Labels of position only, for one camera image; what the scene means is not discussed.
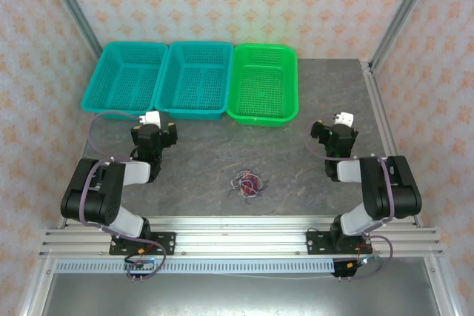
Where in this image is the thin red cable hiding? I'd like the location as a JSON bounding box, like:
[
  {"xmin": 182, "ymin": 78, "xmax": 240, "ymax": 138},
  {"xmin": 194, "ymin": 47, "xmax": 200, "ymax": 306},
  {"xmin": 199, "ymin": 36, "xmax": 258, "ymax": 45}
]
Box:
[{"xmin": 236, "ymin": 171, "xmax": 262, "ymax": 195}]

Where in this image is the teal plastic basket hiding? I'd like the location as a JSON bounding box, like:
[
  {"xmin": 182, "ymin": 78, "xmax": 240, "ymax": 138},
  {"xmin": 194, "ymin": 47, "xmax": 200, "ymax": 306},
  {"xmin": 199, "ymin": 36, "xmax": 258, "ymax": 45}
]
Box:
[
  {"xmin": 154, "ymin": 41, "xmax": 235, "ymax": 122},
  {"xmin": 80, "ymin": 41, "xmax": 170, "ymax": 122}
]

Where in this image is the green plastic basket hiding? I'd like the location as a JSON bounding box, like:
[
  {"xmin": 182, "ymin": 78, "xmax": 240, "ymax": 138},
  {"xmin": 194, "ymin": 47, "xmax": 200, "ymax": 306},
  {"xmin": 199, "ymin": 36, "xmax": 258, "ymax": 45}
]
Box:
[{"xmin": 225, "ymin": 43, "xmax": 300, "ymax": 127}]

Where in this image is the grey metal sheet panel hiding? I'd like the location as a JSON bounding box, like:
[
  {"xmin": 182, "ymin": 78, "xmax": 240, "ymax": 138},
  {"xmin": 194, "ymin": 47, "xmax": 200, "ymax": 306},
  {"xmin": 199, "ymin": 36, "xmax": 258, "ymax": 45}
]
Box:
[{"xmin": 39, "ymin": 273, "xmax": 444, "ymax": 316}]

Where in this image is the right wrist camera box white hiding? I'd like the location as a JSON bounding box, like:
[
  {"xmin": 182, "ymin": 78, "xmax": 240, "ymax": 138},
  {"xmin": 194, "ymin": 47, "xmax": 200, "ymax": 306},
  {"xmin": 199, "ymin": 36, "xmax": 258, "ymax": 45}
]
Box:
[{"xmin": 333, "ymin": 111, "xmax": 356, "ymax": 127}]

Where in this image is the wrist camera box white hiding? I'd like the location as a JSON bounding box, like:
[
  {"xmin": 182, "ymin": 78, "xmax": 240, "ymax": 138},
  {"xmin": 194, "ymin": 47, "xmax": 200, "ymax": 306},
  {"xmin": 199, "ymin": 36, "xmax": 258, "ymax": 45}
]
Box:
[
  {"xmin": 333, "ymin": 111, "xmax": 356, "ymax": 127},
  {"xmin": 139, "ymin": 110, "xmax": 163, "ymax": 129}
]

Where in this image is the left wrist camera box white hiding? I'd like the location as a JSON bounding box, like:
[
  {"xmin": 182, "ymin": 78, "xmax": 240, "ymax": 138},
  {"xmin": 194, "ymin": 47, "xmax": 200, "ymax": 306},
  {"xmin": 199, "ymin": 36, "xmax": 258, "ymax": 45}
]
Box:
[{"xmin": 139, "ymin": 110, "xmax": 163, "ymax": 129}]

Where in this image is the aluminium side rail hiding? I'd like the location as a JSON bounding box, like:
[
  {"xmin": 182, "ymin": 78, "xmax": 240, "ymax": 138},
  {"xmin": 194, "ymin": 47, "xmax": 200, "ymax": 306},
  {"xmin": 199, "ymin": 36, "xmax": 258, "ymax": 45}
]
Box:
[{"xmin": 360, "ymin": 59, "xmax": 423, "ymax": 228}]

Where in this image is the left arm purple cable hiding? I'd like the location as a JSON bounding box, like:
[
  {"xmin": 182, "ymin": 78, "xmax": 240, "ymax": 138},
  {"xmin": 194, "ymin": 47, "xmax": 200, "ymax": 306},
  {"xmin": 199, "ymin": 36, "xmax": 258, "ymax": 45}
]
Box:
[{"xmin": 79, "ymin": 110, "xmax": 168, "ymax": 282}]

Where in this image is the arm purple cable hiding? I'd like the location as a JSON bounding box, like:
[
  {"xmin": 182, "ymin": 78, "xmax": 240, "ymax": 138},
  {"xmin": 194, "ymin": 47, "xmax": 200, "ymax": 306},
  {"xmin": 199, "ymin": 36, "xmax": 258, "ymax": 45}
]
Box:
[
  {"xmin": 307, "ymin": 115, "xmax": 395, "ymax": 282},
  {"xmin": 79, "ymin": 110, "xmax": 168, "ymax": 282}
]

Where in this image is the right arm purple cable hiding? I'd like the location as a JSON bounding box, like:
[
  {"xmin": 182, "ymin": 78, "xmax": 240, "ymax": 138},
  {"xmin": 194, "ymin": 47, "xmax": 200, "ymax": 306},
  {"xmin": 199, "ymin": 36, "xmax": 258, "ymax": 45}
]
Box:
[{"xmin": 307, "ymin": 115, "xmax": 395, "ymax": 282}]

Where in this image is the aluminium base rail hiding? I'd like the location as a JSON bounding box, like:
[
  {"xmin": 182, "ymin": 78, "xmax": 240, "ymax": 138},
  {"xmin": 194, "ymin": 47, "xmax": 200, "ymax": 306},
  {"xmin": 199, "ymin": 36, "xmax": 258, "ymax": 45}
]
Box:
[{"xmin": 39, "ymin": 215, "xmax": 444, "ymax": 258}]

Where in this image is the aluminium frame post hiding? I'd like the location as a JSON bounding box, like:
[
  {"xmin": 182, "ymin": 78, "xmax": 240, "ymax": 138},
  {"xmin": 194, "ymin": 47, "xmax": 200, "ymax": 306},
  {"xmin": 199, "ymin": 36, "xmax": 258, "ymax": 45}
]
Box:
[
  {"xmin": 39, "ymin": 0, "xmax": 105, "ymax": 58},
  {"xmin": 367, "ymin": 0, "xmax": 442, "ymax": 73}
]

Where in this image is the slotted grey cable duct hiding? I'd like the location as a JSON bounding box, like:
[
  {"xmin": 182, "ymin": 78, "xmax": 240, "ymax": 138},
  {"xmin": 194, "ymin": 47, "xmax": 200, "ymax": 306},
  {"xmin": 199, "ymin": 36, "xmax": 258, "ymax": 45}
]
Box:
[{"xmin": 55, "ymin": 259, "xmax": 336, "ymax": 275}]

